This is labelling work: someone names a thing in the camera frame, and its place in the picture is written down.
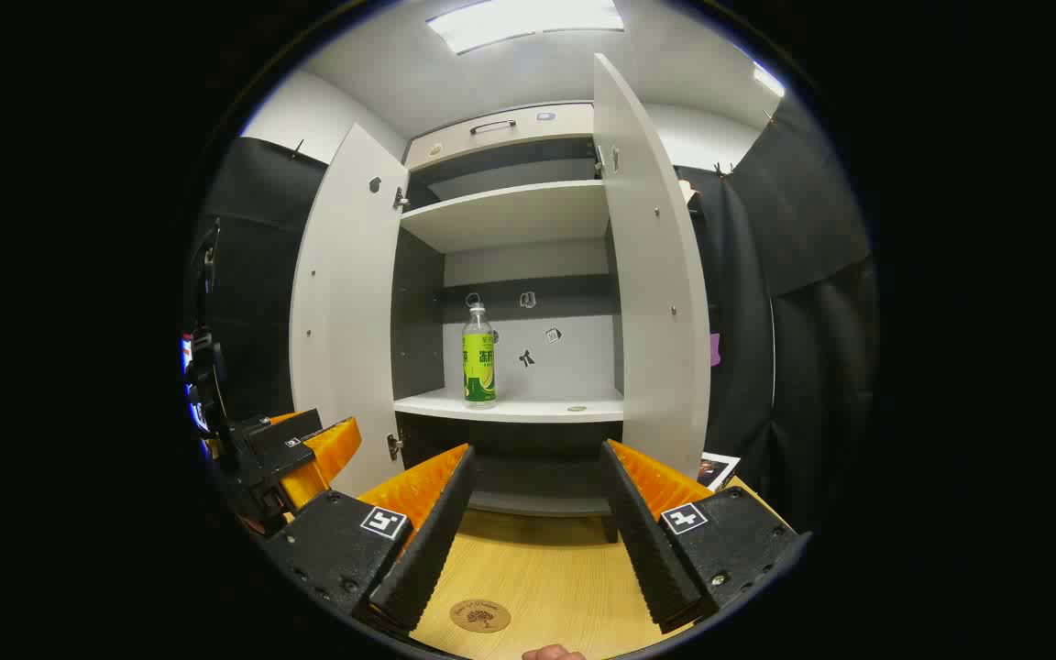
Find white photo-cover book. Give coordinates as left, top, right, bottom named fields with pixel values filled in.
left=698, top=451, right=743, bottom=493

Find round cork coaster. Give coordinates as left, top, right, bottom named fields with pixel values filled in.
left=449, top=599, right=512, bottom=634

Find black backdrop cloth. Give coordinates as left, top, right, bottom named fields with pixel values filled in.
left=184, top=92, right=882, bottom=537

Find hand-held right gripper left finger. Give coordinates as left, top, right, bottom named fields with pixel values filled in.
left=260, top=444, right=478, bottom=640

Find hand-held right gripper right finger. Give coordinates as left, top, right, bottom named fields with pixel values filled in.
left=599, top=439, right=811, bottom=635

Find grey cabinet door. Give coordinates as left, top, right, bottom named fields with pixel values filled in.
left=592, top=53, right=712, bottom=482
left=290, top=124, right=410, bottom=498

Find green tea bottle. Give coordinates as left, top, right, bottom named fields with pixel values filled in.
left=462, top=302, right=498, bottom=409

